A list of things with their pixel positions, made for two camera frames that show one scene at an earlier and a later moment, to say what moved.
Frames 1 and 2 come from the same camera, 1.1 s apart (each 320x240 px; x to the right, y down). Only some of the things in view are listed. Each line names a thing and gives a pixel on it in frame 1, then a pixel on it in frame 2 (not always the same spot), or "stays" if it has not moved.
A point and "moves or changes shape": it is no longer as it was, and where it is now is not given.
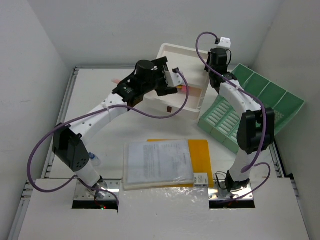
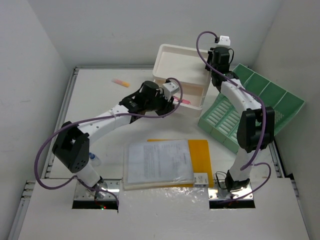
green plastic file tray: (220, 121) stays
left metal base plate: (107, 190) stays
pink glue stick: (183, 88) moves or changes shape
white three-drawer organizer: (192, 64) stays
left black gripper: (160, 65) -> (166, 104)
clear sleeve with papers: (157, 164) stays
